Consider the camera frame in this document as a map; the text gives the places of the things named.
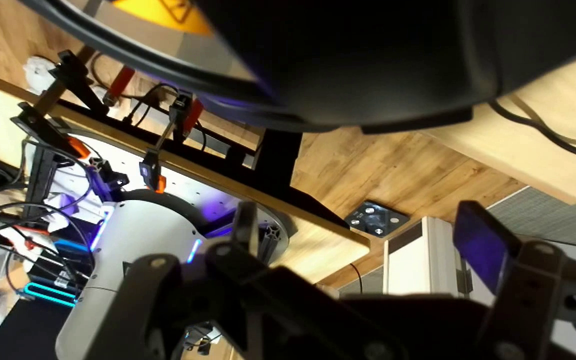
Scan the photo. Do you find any black clamp red handle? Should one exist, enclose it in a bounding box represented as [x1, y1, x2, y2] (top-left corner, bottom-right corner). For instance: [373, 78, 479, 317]
[167, 90, 209, 146]
[53, 49, 138, 117]

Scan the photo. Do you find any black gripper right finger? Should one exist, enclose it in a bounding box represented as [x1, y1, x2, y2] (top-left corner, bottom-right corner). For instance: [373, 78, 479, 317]
[453, 199, 576, 360]

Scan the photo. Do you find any black clamp orange grip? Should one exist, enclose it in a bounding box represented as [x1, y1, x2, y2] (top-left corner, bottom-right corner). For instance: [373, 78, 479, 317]
[137, 149, 172, 197]
[9, 102, 94, 163]

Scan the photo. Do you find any black cooker power cord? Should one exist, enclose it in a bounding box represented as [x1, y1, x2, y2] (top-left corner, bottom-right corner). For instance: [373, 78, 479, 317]
[486, 97, 576, 165]

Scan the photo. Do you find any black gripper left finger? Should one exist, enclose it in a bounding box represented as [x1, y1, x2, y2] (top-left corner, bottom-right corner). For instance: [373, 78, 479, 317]
[87, 201, 396, 360]

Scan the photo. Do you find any white box appliance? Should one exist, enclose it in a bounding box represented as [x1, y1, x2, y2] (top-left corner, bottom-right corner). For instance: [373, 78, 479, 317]
[383, 217, 472, 298]

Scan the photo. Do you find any grey fabric box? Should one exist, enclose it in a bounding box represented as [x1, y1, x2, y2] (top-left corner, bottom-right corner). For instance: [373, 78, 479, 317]
[470, 184, 576, 269]

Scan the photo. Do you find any black square floor plate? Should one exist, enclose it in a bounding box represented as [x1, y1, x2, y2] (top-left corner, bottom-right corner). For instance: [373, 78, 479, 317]
[344, 201, 412, 241]

